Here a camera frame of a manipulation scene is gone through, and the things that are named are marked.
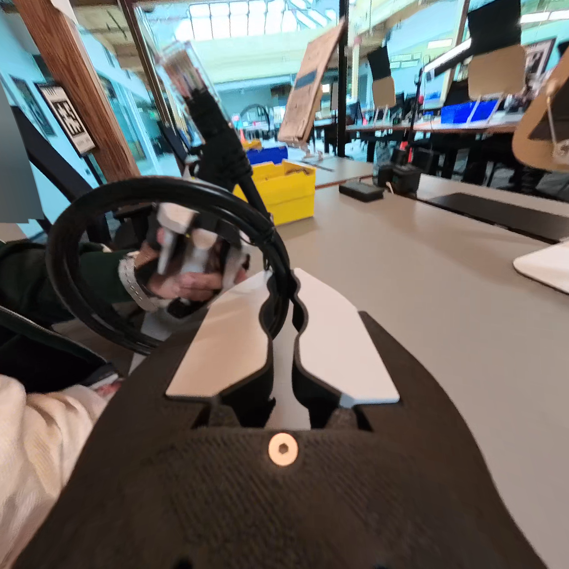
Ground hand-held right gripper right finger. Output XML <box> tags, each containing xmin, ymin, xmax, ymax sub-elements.
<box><xmin>291</xmin><ymin>268</ymin><xmax>401</xmax><ymax>410</ymax></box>

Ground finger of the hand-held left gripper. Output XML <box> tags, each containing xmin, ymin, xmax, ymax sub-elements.
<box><xmin>156</xmin><ymin>202</ymin><xmax>199</xmax><ymax>274</ymax></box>
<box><xmin>188</xmin><ymin>229</ymin><xmax>218</xmax><ymax>273</ymax></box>

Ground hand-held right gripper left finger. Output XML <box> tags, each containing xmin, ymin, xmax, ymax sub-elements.
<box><xmin>164</xmin><ymin>269</ymin><xmax>275</xmax><ymax>401</ymax></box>

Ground black ethernet cable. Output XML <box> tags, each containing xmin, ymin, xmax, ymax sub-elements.
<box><xmin>46</xmin><ymin>40</ymin><xmax>299</xmax><ymax>356</ymax></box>

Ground yellow plastic bin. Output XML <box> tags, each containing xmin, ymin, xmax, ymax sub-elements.
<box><xmin>233</xmin><ymin>161</ymin><xmax>317</xmax><ymax>226</ymax></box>

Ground person's left forearm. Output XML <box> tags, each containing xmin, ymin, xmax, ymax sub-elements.
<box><xmin>55</xmin><ymin>242</ymin><xmax>134</xmax><ymax>308</ymax></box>

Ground person's left hand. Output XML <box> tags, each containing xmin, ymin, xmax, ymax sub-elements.
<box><xmin>135</xmin><ymin>242</ymin><xmax>250</xmax><ymax>304</ymax></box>

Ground grey mesh watch band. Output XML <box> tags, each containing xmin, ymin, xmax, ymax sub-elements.
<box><xmin>118</xmin><ymin>252</ymin><xmax>170</xmax><ymax>312</ymax></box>

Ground blue plastic bin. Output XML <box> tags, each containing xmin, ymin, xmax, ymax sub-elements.
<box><xmin>246</xmin><ymin>146</ymin><xmax>289</xmax><ymax>165</ymax></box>

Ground black office chair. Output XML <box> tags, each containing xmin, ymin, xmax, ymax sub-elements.
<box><xmin>11</xmin><ymin>107</ymin><xmax>152</xmax><ymax>250</ymax></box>

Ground flat black device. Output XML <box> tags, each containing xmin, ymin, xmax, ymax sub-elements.
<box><xmin>339</xmin><ymin>180</ymin><xmax>385</xmax><ymax>203</ymax></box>

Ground black pole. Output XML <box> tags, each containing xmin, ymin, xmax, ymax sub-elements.
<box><xmin>337</xmin><ymin>0</ymin><xmax>349</xmax><ymax>158</ymax></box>

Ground dark green jacket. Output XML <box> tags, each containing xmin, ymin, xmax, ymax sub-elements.
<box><xmin>0</xmin><ymin>240</ymin><xmax>134</xmax><ymax>394</ymax></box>

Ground black desk mat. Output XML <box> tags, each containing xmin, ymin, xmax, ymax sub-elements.
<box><xmin>424</xmin><ymin>192</ymin><xmax>569</xmax><ymax>244</ymax></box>

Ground white monitor stand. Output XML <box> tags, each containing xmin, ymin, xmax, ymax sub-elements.
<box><xmin>512</xmin><ymin>242</ymin><xmax>569</xmax><ymax>294</ymax></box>

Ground tan backed monitor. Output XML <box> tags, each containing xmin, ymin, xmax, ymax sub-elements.
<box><xmin>511</xmin><ymin>58</ymin><xmax>569</xmax><ymax>172</ymax></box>
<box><xmin>367</xmin><ymin>44</ymin><xmax>396</xmax><ymax>123</ymax></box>
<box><xmin>467</xmin><ymin>0</ymin><xmax>527</xmax><ymax>100</ymax></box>

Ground paper note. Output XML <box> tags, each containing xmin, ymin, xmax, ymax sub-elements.
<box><xmin>49</xmin><ymin>0</ymin><xmax>78</xmax><ymax>23</ymax></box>

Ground light bar on black stand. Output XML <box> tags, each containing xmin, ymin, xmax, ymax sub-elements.
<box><xmin>409</xmin><ymin>38</ymin><xmax>472</xmax><ymax>134</ymax></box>

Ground wooden post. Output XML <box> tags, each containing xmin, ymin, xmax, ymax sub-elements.
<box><xmin>13</xmin><ymin>0</ymin><xmax>140</xmax><ymax>183</ymax></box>

